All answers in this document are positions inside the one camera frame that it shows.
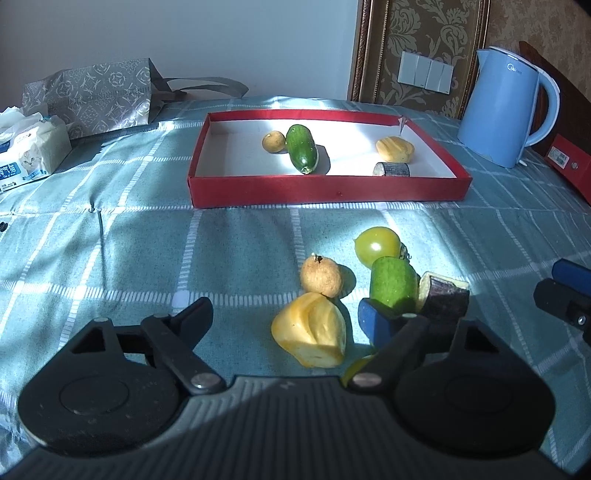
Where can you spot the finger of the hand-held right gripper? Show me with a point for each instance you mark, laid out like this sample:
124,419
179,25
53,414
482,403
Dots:
561,300

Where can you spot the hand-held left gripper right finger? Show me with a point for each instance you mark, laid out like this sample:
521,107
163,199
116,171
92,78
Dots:
376,323

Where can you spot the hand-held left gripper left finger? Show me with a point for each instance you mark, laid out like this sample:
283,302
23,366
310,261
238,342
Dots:
196,314

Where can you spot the short light green cucumber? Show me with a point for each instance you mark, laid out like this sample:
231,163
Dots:
392,281

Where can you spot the green tomato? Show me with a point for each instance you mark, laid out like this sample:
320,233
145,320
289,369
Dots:
376,244
355,368

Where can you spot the yellow ribbed fruit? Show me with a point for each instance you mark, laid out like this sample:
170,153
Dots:
395,150
307,330

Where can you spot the rough tan round fruit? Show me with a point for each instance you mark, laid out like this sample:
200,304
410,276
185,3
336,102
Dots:
322,277

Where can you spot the purple sugarcane piece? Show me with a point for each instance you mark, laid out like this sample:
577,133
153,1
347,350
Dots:
445,297
391,169

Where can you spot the red shallow cardboard box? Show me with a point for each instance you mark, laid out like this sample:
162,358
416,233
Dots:
323,189

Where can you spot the small brown potato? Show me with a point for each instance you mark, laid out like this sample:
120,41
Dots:
273,141

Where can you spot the long dark green cucumber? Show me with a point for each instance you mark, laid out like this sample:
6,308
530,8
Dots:
302,148

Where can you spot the teal checkered tablecloth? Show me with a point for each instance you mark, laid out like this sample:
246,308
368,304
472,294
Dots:
138,240

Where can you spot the red flat box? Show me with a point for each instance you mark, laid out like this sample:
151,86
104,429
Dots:
570,161

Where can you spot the dark wooden furniture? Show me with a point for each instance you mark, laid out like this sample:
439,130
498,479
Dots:
577,106

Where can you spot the blue electric kettle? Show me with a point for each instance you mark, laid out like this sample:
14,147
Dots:
498,106

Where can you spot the white tissue pack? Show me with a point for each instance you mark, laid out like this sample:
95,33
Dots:
32,152

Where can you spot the grey patterned gift bag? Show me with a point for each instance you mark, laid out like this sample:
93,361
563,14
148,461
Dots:
92,97

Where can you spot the grey wall switch panel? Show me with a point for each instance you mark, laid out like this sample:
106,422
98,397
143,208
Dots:
425,71

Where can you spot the wooden framed damask wall panel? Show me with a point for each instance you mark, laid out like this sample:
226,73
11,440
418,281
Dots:
415,23

